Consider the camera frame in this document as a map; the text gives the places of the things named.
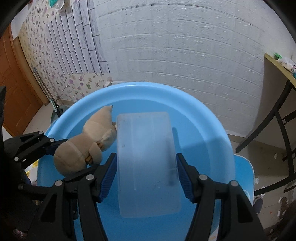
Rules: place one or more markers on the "green hanging wall bag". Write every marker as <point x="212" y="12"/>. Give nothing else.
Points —
<point x="56" y="4"/>

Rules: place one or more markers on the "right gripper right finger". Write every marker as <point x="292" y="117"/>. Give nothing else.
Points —
<point x="238" y="220"/>

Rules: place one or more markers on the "dustpan with long handle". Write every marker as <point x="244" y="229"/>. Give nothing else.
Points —
<point x="58" y="110"/>

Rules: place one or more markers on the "clear plastic box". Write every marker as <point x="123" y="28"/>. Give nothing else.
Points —
<point x="148" y="183"/>

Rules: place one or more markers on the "printed scenery table mat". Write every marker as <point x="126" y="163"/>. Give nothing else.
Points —
<point x="244" y="176"/>

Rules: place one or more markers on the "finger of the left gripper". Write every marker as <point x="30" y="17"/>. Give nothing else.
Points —
<point x="29" y="140"/>
<point x="25" y="156"/>

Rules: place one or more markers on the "orange wooden door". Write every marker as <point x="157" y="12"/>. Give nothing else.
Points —
<point x="24" y="96"/>

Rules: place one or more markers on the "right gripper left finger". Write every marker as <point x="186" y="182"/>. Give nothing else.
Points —
<point x="76" y="198"/>

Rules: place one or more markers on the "blue plastic basin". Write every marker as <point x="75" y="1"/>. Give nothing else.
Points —
<point x="198" y="135"/>

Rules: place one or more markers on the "yellow folding side table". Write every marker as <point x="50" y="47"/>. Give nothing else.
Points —
<point x="282" y="121"/>

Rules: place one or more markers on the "tan plush toy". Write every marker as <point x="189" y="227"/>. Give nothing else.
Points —
<point x="85" y="149"/>

